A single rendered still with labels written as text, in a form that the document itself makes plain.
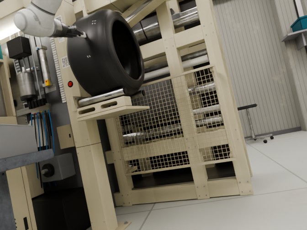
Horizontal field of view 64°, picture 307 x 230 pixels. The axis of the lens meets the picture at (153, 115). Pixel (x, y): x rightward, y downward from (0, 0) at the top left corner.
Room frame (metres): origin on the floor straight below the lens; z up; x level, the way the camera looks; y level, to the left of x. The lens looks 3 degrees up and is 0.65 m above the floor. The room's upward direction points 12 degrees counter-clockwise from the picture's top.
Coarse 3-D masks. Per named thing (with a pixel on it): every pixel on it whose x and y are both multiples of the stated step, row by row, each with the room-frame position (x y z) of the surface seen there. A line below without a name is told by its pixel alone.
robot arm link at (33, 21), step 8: (32, 8) 0.98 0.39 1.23; (40, 8) 0.98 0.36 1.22; (16, 16) 0.96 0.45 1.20; (24, 16) 0.95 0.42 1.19; (32, 16) 0.97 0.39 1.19; (40, 16) 0.99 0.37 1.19; (48, 16) 1.01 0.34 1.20; (16, 24) 0.97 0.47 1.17; (24, 24) 0.96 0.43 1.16; (32, 24) 0.97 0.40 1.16; (40, 24) 1.00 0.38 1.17; (48, 24) 1.03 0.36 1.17; (24, 32) 0.99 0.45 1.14; (32, 32) 1.00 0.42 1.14; (40, 32) 1.03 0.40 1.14; (48, 32) 1.06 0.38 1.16
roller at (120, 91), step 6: (114, 90) 1.48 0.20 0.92; (120, 90) 1.46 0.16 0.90; (126, 90) 1.48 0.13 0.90; (96, 96) 1.52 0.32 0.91; (102, 96) 1.51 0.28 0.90; (108, 96) 1.49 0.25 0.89; (114, 96) 1.49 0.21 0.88; (78, 102) 1.57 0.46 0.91; (84, 102) 1.56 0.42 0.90; (90, 102) 1.55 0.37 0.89; (96, 102) 1.55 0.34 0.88
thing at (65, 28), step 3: (60, 21) 1.16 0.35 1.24; (63, 24) 1.16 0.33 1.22; (63, 27) 1.15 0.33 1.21; (66, 27) 1.17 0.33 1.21; (63, 30) 1.15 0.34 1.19; (66, 30) 1.17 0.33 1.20; (69, 30) 1.20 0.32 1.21; (63, 33) 1.16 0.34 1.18; (60, 36) 1.17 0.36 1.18; (63, 36) 1.18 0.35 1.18
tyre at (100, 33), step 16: (96, 16) 1.41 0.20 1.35; (112, 16) 1.48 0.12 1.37; (96, 32) 1.36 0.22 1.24; (112, 32) 1.80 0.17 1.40; (128, 32) 1.71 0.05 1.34; (80, 48) 1.39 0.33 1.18; (96, 48) 1.35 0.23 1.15; (112, 48) 1.40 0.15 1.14; (128, 48) 1.87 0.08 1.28; (80, 64) 1.41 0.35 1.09; (96, 64) 1.38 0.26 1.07; (112, 64) 1.39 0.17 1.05; (128, 64) 1.90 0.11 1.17; (80, 80) 1.47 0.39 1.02; (96, 80) 1.45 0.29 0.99; (112, 80) 1.44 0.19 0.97; (128, 80) 1.52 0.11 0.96
